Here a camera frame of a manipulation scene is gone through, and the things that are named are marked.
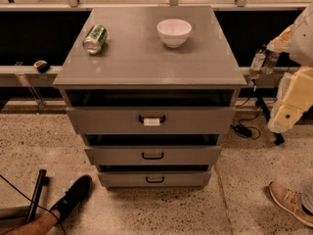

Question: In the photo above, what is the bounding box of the black power adapter with cable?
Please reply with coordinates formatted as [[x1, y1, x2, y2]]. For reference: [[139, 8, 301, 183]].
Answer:
[[231, 112, 261, 140]]

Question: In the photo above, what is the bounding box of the beige sneaker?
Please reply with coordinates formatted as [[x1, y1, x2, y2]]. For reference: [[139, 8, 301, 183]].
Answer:
[[269, 181, 313, 227]]

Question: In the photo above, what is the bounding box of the left clear plastic bottle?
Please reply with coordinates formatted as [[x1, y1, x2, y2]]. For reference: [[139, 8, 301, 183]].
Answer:
[[249, 49, 267, 77]]

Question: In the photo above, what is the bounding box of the bare lower leg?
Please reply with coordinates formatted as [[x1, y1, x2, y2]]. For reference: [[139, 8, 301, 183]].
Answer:
[[4, 210, 61, 235]]

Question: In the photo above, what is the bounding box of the grey metal rail shelf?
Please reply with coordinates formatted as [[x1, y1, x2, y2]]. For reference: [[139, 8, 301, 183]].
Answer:
[[0, 66, 61, 87]]

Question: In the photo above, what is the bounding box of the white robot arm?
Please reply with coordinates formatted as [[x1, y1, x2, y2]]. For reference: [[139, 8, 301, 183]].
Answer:
[[267, 3, 313, 133]]

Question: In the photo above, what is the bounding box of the grey middle drawer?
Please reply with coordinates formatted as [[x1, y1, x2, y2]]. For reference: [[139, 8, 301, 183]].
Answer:
[[85, 146, 221, 165]]

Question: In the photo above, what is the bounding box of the black sneaker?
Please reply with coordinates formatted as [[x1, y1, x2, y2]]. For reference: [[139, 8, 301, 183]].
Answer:
[[51, 175, 92, 222]]

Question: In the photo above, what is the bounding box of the white ceramic bowl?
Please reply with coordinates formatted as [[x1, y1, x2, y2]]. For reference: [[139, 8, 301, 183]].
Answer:
[[156, 19, 192, 48]]

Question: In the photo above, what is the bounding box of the grey top drawer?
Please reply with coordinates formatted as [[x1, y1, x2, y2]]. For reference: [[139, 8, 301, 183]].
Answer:
[[67, 107, 235, 134]]

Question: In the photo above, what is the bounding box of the right clear plastic bottle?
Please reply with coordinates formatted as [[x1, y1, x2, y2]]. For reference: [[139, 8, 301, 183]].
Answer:
[[262, 52, 281, 74]]

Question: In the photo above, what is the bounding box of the clear plastic bottle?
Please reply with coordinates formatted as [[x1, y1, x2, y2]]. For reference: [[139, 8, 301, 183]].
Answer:
[[262, 52, 281, 74], [249, 49, 267, 77]]

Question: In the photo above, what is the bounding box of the grey drawer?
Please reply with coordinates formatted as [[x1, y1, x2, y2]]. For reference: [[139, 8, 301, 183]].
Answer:
[[98, 171, 211, 188], [67, 107, 235, 134], [85, 146, 221, 165]]

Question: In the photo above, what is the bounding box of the green soda can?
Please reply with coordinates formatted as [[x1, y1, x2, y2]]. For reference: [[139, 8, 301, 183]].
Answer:
[[82, 24, 108, 55]]

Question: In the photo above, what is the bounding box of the grey drawer cabinet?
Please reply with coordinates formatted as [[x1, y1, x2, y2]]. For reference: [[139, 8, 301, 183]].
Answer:
[[53, 5, 247, 189]]

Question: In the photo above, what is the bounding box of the grey bottom drawer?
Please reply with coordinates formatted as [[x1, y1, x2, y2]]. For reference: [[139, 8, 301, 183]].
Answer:
[[98, 171, 211, 188]]

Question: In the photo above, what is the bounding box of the black tripod leg left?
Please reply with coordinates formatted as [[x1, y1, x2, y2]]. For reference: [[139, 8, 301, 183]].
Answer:
[[25, 169, 49, 223]]

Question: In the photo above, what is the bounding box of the black yellow tape measure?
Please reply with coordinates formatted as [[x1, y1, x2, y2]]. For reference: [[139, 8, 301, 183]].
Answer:
[[33, 60, 50, 73]]

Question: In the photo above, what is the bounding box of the black stand leg right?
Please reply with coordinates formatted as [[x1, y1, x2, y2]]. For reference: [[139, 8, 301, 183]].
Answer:
[[253, 85, 285, 146]]

